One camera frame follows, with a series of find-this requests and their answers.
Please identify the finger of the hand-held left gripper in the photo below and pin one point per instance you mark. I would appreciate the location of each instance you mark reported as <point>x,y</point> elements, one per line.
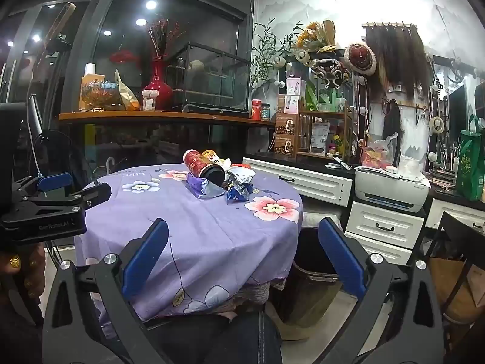
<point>55,182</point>
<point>94,195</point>

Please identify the wooden desktop rack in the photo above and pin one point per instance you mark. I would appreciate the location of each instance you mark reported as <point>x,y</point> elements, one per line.
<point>322,113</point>

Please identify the yellow paper bag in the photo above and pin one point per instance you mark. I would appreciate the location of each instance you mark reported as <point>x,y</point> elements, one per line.
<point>129,98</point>

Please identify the white vanity dresser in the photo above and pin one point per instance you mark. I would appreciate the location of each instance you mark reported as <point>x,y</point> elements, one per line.
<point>303,182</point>

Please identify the red tin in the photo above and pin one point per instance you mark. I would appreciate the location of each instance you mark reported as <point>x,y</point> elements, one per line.
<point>256,110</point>

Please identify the red cylindrical can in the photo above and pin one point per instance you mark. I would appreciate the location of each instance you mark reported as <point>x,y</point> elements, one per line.
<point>195,161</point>

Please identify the black wig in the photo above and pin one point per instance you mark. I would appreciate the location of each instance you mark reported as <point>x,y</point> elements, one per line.
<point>391,121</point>

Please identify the wooden shelf board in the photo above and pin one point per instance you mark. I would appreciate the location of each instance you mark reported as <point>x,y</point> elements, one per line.
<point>170,116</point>

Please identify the glass terrarium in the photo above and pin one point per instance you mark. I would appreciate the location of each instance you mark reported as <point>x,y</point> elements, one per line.
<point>212,83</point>

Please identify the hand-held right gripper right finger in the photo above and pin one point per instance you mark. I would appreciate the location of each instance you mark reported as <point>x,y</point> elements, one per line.
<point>341,258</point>

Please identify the person's left hand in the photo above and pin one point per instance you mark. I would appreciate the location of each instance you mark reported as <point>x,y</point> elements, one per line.
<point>15,269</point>

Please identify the glass jar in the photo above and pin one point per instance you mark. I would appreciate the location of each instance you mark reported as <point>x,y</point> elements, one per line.
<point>265,113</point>

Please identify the ornate glass bowl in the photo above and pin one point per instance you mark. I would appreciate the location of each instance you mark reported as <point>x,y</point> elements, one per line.
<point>100,96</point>

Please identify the person's dark jeans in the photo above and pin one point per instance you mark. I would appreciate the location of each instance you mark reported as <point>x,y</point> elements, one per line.
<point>246,341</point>

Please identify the row of hair extensions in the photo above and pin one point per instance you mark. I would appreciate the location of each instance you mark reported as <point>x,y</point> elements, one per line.
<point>394,57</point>

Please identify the green tote bag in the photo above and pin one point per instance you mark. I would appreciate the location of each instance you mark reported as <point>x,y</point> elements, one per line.
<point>470,167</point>

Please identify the red vase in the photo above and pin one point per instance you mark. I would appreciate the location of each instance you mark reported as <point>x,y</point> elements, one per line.
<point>159,87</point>

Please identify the white printer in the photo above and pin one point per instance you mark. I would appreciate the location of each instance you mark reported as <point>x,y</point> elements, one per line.
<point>390,189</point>

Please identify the plastic drink cup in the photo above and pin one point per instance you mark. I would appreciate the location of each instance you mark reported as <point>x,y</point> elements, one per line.
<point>150,102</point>

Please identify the white tissue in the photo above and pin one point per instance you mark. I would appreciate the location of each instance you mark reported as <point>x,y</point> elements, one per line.
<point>226,163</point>

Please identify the purple foil wrapper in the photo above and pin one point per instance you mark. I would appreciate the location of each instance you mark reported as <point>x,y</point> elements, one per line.
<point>199,189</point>

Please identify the dark brown trash bin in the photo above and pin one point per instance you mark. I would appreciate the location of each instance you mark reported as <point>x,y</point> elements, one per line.
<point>307,295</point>

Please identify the phone on mount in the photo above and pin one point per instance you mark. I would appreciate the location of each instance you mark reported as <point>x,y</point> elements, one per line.
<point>60,26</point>

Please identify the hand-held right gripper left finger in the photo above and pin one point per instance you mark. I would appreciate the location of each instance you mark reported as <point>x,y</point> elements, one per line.
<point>146,258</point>

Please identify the purple floral tablecloth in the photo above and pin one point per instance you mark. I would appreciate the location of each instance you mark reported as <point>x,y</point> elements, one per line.
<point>189,235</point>

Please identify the blue snack wrapper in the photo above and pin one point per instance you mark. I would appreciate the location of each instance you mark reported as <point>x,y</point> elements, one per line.
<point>238,193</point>

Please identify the green bamboo plant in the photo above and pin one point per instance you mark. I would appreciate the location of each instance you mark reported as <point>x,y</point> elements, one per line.
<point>265,53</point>

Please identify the white paper roll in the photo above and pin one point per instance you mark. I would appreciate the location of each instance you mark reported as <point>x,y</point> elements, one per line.
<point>89,69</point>

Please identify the red embroidered hat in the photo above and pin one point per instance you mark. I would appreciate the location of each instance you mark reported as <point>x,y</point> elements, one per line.
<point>360,57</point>

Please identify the ornate headdress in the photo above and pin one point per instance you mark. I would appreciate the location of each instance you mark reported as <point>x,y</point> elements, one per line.
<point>329,70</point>

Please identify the black folding chair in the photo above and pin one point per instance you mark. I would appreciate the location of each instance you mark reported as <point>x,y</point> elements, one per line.
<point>454,292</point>

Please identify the orange box with picture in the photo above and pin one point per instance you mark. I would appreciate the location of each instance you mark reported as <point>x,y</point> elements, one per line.
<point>290,104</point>

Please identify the white plastic pack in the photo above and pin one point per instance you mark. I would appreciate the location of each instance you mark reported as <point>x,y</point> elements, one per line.
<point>411,167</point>

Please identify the silver wrapper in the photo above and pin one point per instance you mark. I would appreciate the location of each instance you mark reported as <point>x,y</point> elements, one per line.
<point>242,176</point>

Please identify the dried red branches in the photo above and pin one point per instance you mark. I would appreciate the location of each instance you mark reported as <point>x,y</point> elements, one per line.
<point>163,38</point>

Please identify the yellow flower bouquet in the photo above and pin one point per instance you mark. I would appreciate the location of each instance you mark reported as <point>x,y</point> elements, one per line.
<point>312,34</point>

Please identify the plastic bag with red packet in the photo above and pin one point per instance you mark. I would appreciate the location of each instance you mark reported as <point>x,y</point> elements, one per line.
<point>375,155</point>

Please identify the yellow drink can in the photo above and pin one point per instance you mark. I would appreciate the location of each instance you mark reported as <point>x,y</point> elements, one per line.
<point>211,156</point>

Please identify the brown coffee box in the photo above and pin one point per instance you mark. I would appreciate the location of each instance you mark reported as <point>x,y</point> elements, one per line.
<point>285,147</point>
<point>286,123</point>

